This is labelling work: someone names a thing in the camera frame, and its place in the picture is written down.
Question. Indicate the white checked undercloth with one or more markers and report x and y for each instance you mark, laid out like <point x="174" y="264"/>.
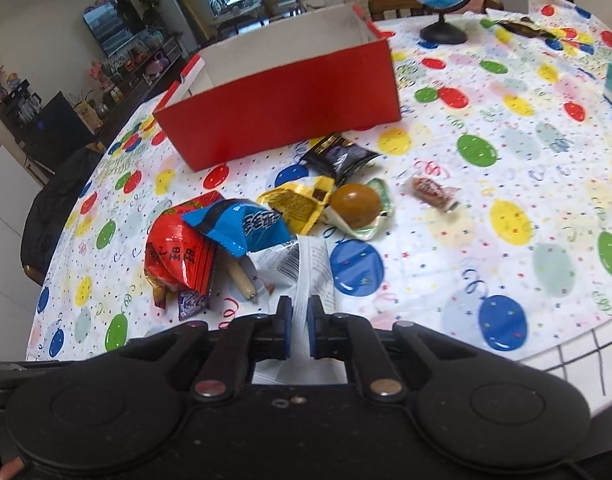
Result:
<point x="576" y="360"/>

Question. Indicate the white cabinet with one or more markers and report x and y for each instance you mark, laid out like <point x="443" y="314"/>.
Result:
<point x="8" y="190"/>

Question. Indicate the beige sausage stick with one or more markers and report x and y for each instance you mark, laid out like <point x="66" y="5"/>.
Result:
<point x="241" y="280"/>

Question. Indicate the tall green houseplant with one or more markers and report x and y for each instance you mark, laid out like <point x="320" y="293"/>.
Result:
<point x="149" y="5"/>

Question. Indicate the blue snack packet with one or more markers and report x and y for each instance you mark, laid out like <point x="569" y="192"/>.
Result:
<point x="246" y="227"/>

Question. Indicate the purple candy wrapper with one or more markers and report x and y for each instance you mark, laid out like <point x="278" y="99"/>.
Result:
<point x="191" y="304"/>

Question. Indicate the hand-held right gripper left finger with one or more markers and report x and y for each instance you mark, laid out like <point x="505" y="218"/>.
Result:
<point x="286" y="332"/>

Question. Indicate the black cabinet with glasses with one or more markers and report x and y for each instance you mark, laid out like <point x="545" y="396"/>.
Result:
<point x="55" y="120"/>

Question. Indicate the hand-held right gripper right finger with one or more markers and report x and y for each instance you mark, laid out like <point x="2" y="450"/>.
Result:
<point x="313" y="332"/>

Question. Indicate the red cardboard box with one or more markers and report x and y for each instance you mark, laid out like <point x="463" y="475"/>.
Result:
<point x="286" y="105"/>

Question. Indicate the yellow snack packet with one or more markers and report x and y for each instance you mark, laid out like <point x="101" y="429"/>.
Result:
<point x="291" y="202"/>

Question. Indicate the flat screen television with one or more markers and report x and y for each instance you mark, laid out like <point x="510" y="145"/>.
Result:
<point x="113" y="25"/>

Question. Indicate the dark jacket on chair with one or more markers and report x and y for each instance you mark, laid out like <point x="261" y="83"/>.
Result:
<point x="50" y="210"/>

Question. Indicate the black snack packet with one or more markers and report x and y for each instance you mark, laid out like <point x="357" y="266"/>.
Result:
<point x="338" y="155"/>

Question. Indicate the dark television cabinet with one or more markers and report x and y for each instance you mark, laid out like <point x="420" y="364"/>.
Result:
<point x="135" y="85"/>

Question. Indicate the packaged brown braised egg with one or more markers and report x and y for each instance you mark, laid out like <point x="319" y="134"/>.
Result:
<point x="356" y="202"/>

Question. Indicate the wooden chair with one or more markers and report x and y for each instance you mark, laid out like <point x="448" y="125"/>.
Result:
<point x="386" y="2"/>

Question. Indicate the dark brown snack packet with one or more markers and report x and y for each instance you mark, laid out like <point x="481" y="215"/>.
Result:
<point x="523" y="28"/>

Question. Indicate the red snack packet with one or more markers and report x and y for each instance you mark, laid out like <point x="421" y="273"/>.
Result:
<point x="180" y="255"/>

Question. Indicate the pink flower bouquet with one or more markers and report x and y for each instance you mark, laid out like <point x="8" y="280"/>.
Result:
<point x="99" y="72"/>

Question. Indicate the small brown candy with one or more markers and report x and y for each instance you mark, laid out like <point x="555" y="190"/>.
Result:
<point x="433" y="192"/>

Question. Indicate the clear white snack packet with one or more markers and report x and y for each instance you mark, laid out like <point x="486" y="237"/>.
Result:
<point x="286" y="260"/>

